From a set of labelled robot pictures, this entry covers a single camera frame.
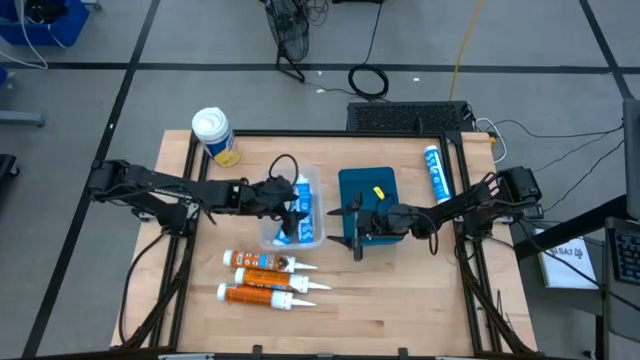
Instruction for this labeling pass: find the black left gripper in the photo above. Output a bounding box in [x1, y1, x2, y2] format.
[232, 175, 310, 239]

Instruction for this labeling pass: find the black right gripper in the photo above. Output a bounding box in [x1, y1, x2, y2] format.
[327, 192, 416, 262]

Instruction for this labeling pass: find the blue white silicone tube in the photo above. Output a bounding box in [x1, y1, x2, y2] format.
[271, 227, 295, 247]
[293, 174, 317, 245]
[423, 144, 454, 205]

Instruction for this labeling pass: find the orange Gorilla sealant tube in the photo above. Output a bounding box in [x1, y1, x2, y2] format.
[215, 282, 318, 311]
[233, 267, 333, 295]
[222, 248, 319, 274]

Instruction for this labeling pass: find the Lysol wipes canister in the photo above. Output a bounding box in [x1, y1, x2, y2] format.
[191, 106, 243, 169]

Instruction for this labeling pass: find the clear plastic bin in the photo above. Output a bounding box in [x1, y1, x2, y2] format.
[258, 163, 327, 252]

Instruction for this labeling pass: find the blue plastic tray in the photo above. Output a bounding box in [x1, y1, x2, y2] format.
[337, 166, 401, 247]

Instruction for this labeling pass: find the white labelled box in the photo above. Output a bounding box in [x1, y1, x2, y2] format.
[537, 234, 599, 290]

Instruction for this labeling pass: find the black keyboard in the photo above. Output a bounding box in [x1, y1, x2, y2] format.
[605, 228, 640, 287]

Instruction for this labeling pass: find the dark desk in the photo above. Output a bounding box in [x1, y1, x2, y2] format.
[513, 193, 640, 360]

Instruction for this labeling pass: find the black caster base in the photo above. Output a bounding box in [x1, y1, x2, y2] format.
[0, 153, 20, 182]

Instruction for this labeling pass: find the grey metal foot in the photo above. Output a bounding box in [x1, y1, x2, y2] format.
[0, 110, 46, 128]

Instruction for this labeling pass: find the grey desk monitor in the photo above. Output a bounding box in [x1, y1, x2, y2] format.
[622, 98, 640, 220]

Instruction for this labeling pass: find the blue storage bin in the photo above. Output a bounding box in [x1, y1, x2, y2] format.
[0, 0, 91, 47]

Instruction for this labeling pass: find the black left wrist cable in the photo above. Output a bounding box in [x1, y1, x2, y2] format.
[268, 153, 300, 184]

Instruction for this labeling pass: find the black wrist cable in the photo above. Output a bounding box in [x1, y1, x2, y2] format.
[268, 153, 300, 184]
[426, 214, 442, 256]

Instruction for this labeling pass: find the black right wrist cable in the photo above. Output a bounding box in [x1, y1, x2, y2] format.
[426, 214, 442, 256]

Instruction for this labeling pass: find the black table frame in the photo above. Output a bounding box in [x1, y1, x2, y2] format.
[109, 129, 539, 360]

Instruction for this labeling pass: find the coiled black cable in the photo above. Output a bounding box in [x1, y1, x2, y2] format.
[347, 0, 390, 101]

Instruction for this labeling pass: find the black wire floor fan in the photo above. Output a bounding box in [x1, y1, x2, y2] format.
[259, 0, 312, 84]

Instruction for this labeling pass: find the yellow hanging cable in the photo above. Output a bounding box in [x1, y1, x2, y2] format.
[448, 0, 485, 102]

